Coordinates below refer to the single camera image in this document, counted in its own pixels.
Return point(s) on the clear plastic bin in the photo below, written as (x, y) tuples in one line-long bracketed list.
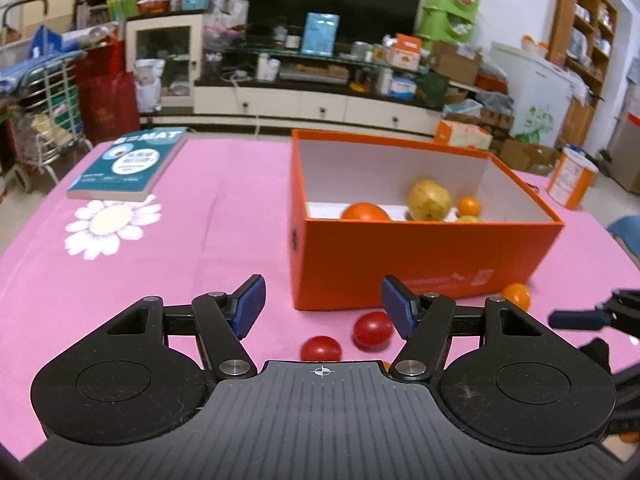
[(464, 109)]

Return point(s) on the metal shopping trolley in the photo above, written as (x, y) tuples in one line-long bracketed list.
[(45, 120)]

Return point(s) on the silver media player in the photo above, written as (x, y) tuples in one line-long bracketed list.
[(312, 74)]

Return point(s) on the blue bag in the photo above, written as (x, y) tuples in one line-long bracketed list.
[(45, 42)]

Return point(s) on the white glass-door cabinet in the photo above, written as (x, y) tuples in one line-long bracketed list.
[(165, 60)]

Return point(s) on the mottled yellow-green pear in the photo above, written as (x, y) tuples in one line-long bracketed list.
[(468, 219)]

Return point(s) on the red cherry tomato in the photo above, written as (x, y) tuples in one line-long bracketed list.
[(372, 329), (321, 349)]

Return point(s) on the bright red paper bag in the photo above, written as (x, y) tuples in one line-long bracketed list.
[(102, 57)]

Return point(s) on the brown cardboard box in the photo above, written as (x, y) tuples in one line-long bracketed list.
[(525, 157)]

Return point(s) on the orange and white gift bag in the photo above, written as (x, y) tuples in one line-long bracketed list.
[(462, 135)]

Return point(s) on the open cardboard box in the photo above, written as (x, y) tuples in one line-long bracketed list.
[(457, 65)]

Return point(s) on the teal basket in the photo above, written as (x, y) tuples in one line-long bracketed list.
[(195, 1)]

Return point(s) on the orange cardboard box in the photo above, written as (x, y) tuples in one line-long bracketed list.
[(350, 260)]

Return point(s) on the white and black TV stand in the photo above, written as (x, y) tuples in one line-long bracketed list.
[(320, 107)]

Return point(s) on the small orange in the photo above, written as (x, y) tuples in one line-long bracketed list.
[(516, 296), (469, 206)]

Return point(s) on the white small fridge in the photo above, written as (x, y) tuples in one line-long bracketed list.
[(540, 95)]

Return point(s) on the large reddish orange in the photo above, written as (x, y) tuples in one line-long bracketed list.
[(365, 211)]

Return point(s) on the wooden shelf unit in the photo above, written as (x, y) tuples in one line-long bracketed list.
[(565, 20)]

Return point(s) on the white plastic pouch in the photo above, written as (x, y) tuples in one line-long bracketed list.
[(149, 87)]

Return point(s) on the green stacking rack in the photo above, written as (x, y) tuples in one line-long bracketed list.
[(445, 12)]

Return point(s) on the orange and white canister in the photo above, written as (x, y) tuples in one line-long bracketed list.
[(572, 177)]

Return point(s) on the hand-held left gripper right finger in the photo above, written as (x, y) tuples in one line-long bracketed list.
[(397, 305)]

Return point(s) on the blue and white mask box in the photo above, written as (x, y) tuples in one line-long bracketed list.
[(404, 87)]

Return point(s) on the teal paperback book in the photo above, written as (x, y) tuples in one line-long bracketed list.
[(125, 165)]

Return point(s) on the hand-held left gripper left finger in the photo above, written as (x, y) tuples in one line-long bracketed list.
[(250, 305)]

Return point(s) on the pink daisy tablecloth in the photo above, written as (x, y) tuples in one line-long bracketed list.
[(200, 240)]

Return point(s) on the orange plastic bag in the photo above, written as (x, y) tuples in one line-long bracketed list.
[(625, 445)]

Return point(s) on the blue brochure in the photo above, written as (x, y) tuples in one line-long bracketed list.
[(320, 34)]

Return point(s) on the dark red paper bag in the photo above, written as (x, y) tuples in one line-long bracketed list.
[(107, 110)]

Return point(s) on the white bowl with oranges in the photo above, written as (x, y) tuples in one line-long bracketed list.
[(534, 47)]

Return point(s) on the orange and white medicine box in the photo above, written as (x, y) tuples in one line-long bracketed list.
[(407, 52)]

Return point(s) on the dark green bag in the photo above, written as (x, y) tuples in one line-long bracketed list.
[(432, 91)]

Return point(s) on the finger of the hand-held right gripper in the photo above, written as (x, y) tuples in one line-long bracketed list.
[(575, 320)]

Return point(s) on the blue cushion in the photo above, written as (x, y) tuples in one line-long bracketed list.
[(627, 237)]

